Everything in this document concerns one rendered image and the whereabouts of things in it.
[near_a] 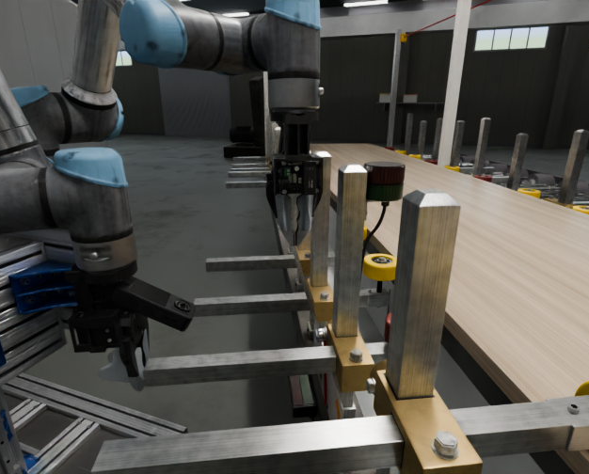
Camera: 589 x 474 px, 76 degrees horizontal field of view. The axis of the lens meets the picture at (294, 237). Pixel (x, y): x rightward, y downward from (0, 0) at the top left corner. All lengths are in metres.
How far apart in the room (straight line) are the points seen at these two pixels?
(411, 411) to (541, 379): 0.25
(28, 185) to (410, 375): 0.46
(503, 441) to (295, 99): 0.45
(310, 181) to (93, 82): 0.62
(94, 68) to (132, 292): 0.58
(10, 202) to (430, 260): 0.45
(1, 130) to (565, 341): 0.85
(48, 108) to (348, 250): 0.73
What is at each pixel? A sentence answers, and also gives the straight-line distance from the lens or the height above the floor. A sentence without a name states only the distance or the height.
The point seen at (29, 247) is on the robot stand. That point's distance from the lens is 0.99.
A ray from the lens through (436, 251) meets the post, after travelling 0.33.
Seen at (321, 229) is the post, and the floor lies 0.97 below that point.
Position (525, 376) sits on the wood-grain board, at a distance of 0.60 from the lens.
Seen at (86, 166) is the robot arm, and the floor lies 1.16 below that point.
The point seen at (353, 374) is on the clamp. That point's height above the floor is 0.85.
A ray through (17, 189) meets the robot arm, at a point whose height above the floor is 1.14.
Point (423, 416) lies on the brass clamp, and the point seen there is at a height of 0.97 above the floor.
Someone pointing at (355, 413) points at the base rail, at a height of 0.71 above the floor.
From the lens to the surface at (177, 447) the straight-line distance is 0.38.
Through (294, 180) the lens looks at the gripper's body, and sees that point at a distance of 0.56.
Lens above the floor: 1.23
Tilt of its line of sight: 19 degrees down
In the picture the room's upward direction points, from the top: straight up
